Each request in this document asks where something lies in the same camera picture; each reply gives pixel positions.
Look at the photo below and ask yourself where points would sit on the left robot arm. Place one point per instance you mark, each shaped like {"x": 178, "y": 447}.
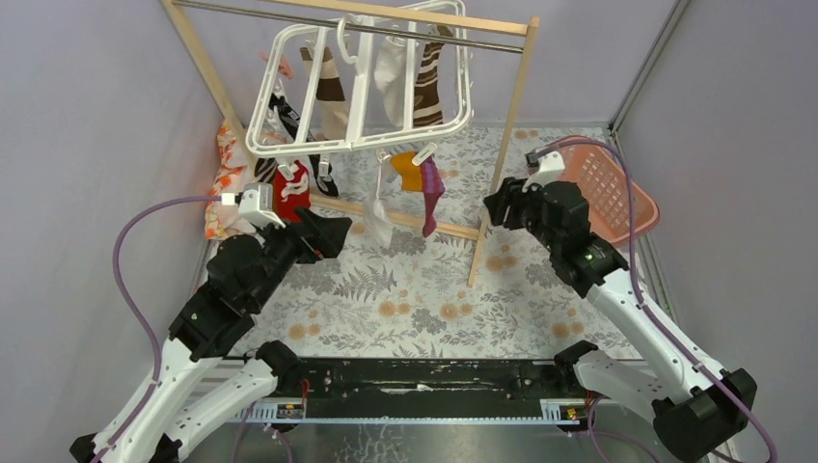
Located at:
{"x": 159, "y": 423}

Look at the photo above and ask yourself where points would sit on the purple orange sock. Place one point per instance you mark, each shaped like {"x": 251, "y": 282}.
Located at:
{"x": 424, "y": 178}

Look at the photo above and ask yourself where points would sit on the pink laundry basket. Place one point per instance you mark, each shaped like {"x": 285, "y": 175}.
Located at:
{"x": 604, "y": 184}

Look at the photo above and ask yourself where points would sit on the white plastic clip hanger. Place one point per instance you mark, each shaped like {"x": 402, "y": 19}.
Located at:
{"x": 355, "y": 31}

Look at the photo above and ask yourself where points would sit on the orange floral cloth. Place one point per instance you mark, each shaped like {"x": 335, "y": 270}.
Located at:
{"x": 223, "y": 221}

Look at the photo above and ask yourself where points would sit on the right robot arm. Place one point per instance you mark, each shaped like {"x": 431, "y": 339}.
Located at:
{"x": 693, "y": 403}

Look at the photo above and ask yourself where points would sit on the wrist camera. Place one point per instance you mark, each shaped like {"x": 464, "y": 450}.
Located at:
{"x": 544, "y": 167}
{"x": 254, "y": 204}

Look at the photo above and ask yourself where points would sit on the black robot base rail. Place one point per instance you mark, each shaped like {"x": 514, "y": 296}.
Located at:
{"x": 424, "y": 391}

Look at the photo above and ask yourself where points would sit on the brown cream striped sock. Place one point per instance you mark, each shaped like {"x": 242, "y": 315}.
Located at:
{"x": 332, "y": 104}

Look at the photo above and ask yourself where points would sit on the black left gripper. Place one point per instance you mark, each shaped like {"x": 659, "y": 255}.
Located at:
{"x": 324, "y": 234}

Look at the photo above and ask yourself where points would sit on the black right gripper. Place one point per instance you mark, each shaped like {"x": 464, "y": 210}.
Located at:
{"x": 509, "y": 194}

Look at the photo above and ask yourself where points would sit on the yellow brown striped sock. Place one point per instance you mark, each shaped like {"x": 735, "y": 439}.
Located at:
{"x": 265, "y": 170}

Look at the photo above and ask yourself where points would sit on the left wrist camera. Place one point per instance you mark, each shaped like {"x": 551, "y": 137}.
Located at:
{"x": 254, "y": 204}

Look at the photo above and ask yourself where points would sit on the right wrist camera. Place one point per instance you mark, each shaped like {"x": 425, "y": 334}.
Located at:
{"x": 544, "y": 167}

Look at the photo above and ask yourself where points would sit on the floral table mat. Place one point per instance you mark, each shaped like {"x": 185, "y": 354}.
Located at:
{"x": 411, "y": 299}

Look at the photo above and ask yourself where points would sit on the brown white striped sock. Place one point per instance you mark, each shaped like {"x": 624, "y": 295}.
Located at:
{"x": 427, "y": 109}

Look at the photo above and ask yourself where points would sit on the red sock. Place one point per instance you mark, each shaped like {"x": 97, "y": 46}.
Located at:
{"x": 290, "y": 194}

